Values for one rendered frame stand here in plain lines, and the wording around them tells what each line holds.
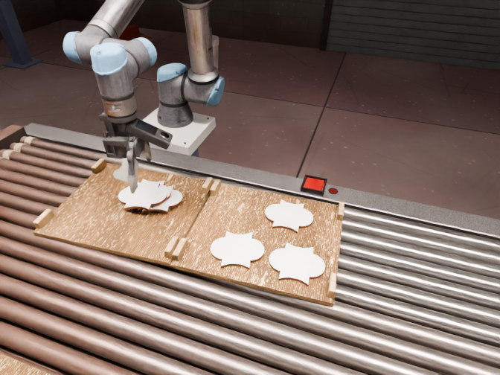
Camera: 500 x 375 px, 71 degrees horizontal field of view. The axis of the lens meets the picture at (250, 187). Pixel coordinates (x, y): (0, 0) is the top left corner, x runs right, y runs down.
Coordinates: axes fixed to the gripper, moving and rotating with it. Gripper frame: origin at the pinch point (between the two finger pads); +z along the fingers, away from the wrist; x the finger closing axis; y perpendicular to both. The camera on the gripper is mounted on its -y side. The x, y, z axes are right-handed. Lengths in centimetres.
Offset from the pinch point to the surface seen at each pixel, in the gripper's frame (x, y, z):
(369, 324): 32, -59, 14
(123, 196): 0.4, 7.5, 7.3
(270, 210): -0.6, -35.8, 10.3
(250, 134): -206, -17, 105
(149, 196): -0.5, -0.2, 7.3
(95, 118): -222, 135, 105
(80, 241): 14.9, 14.9, 11.4
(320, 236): 8, -50, 11
